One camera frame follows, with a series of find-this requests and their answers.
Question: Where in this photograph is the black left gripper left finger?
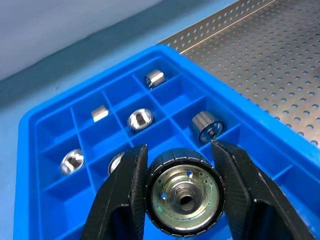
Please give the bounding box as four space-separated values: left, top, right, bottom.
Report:
79 143 149 240

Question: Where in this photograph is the large ribbed metal roller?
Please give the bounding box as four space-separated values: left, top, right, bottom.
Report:
144 147 225 238

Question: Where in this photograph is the perforated steel tray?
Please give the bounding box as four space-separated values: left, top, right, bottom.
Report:
157 0 320 148

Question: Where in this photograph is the small silver metal roller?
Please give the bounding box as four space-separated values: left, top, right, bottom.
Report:
90 104 110 123

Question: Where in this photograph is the blue compartment tray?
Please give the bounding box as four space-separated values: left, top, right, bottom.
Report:
13 44 320 240

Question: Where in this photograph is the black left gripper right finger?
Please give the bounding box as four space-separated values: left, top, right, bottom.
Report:
211 139 316 240

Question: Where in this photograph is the knurled metal roller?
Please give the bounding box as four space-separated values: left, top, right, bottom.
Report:
191 110 225 143

